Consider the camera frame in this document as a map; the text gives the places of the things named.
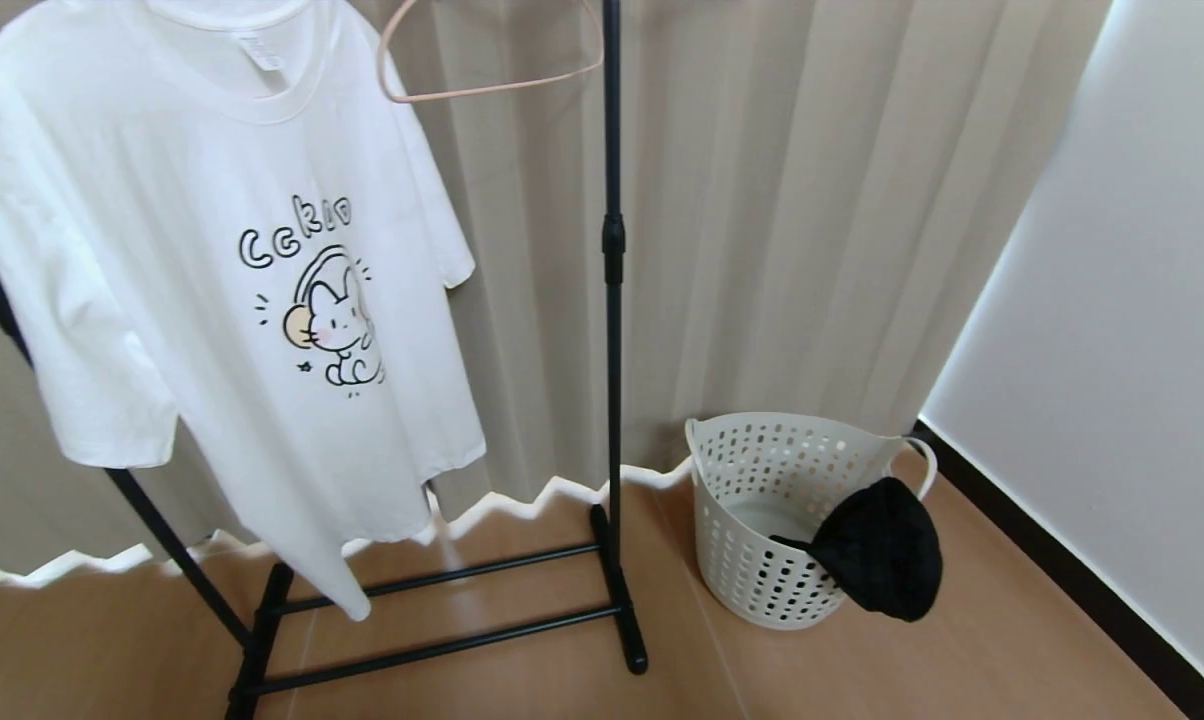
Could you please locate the black clothes rack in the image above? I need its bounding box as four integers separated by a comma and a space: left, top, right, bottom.
0, 0, 650, 720

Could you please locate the white laundry basket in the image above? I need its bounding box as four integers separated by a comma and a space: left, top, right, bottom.
685, 411, 939, 632

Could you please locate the beige curtain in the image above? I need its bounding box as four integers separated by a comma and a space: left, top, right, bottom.
0, 0, 1113, 601

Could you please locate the white printed shirt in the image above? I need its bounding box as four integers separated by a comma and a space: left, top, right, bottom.
0, 0, 488, 623

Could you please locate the black garment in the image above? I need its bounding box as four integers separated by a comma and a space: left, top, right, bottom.
769, 477, 945, 624

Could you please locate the pink clothes hanger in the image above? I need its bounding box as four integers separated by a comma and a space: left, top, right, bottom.
376, 0, 607, 106

